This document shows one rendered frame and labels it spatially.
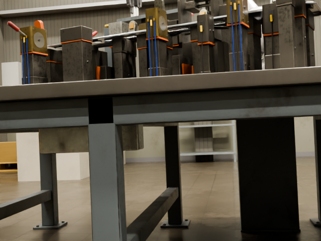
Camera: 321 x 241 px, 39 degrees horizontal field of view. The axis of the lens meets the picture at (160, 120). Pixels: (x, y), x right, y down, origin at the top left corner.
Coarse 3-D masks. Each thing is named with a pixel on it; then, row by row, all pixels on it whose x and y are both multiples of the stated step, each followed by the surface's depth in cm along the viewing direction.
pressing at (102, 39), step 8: (312, 8) 175; (320, 8) 171; (216, 16) 180; (224, 16) 178; (248, 16) 183; (256, 16) 184; (176, 24) 191; (184, 24) 189; (192, 24) 193; (216, 24) 195; (224, 24) 196; (128, 32) 203; (136, 32) 200; (144, 32) 204; (168, 32) 207; (176, 32) 209; (184, 32) 204; (96, 40) 218; (104, 40) 218; (136, 40) 221; (48, 48) 233; (56, 48) 233
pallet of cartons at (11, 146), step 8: (0, 144) 744; (8, 144) 742; (16, 144) 740; (0, 152) 744; (8, 152) 742; (16, 152) 740; (0, 160) 744; (8, 160) 742; (16, 160) 739; (0, 168) 784; (8, 168) 781; (16, 168) 779
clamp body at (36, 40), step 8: (24, 32) 211; (32, 32) 210; (40, 32) 214; (24, 40) 210; (32, 40) 209; (40, 40) 213; (24, 48) 210; (32, 48) 209; (40, 48) 213; (24, 56) 212; (32, 56) 210; (40, 56) 214; (24, 64) 212; (32, 64) 210; (40, 64) 214; (24, 72) 212; (32, 72) 210; (40, 72) 214; (24, 80) 211; (32, 80) 209; (40, 80) 213
